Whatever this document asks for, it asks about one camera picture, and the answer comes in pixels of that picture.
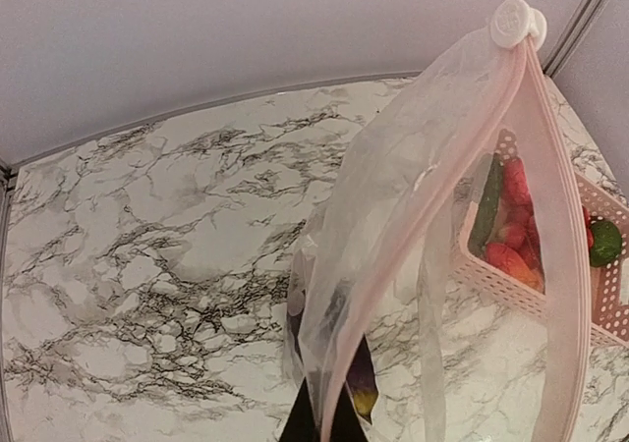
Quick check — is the aluminium frame post left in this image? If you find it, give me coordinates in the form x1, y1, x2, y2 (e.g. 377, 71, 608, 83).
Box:
0, 161, 19, 248

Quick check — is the white round zipper slider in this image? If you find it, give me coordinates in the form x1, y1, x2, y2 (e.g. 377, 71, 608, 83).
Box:
488, 0, 547, 50

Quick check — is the pink perforated plastic basket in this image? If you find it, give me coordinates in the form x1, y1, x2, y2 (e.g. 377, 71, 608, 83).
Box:
435, 118, 628, 362

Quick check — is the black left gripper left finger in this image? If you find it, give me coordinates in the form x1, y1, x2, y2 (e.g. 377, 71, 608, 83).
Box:
279, 379, 319, 442

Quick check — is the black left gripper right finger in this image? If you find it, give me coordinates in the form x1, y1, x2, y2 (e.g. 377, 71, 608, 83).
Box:
330, 390, 367, 442

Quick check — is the aluminium frame post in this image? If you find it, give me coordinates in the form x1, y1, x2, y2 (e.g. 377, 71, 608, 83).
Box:
543, 0, 609, 78
0, 161, 19, 248

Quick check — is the dark purple eggplant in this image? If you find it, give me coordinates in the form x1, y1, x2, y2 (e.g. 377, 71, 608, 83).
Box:
285, 288, 379, 424

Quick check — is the orange red mango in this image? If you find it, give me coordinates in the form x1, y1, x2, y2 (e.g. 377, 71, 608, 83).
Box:
509, 261, 544, 293

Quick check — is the green cucumber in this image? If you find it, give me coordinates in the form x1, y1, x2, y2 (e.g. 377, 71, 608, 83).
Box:
468, 153, 503, 256

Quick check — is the green avocado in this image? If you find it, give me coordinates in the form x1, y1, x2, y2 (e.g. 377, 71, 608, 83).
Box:
589, 219, 622, 268

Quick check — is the clear pink zip top bag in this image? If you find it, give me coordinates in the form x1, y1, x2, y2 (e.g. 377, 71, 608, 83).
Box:
288, 18, 589, 441

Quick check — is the aluminium frame post right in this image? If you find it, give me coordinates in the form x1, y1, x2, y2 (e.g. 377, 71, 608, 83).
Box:
543, 0, 609, 78

